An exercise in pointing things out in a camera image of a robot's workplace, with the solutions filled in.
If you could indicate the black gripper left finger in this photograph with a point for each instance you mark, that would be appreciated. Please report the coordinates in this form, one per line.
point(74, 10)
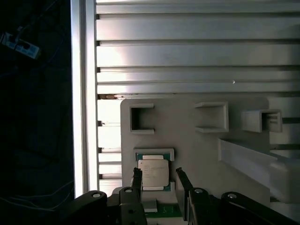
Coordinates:
point(131, 208)

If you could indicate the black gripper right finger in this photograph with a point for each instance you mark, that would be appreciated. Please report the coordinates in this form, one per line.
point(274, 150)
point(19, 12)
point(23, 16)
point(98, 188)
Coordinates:
point(199, 208)

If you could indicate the silver CPU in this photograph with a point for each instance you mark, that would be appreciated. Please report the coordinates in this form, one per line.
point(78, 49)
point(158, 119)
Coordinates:
point(153, 171)

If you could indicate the green circuit board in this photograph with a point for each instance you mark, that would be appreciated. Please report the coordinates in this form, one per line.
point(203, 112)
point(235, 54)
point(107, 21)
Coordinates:
point(168, 208)

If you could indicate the grey parts rack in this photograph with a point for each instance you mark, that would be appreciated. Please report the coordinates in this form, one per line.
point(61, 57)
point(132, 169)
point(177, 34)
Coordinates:
point(178, 140)

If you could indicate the white power strip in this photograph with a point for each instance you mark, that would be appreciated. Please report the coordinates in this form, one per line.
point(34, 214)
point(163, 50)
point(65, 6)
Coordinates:
point(23, 48)

